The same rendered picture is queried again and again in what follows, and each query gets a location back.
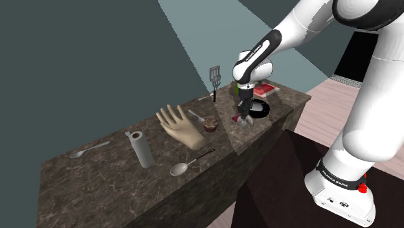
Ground black-handled silver spoon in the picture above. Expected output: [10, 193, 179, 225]
[170, 148, 216, 177]

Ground red book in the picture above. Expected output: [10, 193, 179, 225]
[252, 82, 281, 100]

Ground dark robot stand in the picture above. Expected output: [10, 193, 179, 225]
[230, 129, 404, 228]

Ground long silver spoon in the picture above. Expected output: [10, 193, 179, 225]
[69, 141, 111, 159]

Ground small silver spoon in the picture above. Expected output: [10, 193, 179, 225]
[188, 109, 206, 124]

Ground black plate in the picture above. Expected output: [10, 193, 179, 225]
[248, 98, 271, 119]

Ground grey paper towel roll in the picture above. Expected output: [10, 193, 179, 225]
[124, 130, 154, 169]

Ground chocolate cupcake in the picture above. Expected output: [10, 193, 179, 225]
[203, 117, 219, 133]

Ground beige mannequin hand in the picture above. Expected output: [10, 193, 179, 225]
[155, 104, 207, 151]

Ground grey round object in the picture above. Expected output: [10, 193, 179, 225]
[236, 114, 254, 130]

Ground slotted grey spatula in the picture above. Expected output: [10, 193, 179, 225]
[208, 65, 221, 104]

